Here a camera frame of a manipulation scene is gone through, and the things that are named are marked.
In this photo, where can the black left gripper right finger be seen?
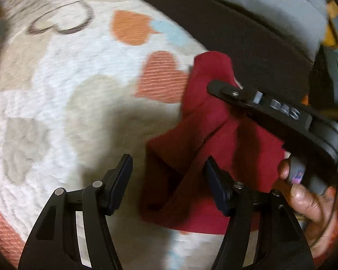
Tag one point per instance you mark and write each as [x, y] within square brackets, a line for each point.
[281, 243]

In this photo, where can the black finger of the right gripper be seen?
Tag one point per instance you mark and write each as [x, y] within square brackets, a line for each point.
[271, 112]

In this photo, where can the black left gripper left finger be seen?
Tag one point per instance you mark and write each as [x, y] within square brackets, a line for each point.
[53, 243]

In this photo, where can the dark red baby garment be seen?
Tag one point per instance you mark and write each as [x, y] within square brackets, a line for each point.
[176, 194]

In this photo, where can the person's right hand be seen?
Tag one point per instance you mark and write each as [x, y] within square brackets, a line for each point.
[322, 229]

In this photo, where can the black cushion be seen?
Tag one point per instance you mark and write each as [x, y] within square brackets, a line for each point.
[261, 58]

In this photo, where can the heart patterned quilted bedspread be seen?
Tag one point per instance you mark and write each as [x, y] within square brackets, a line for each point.
[83, 82]

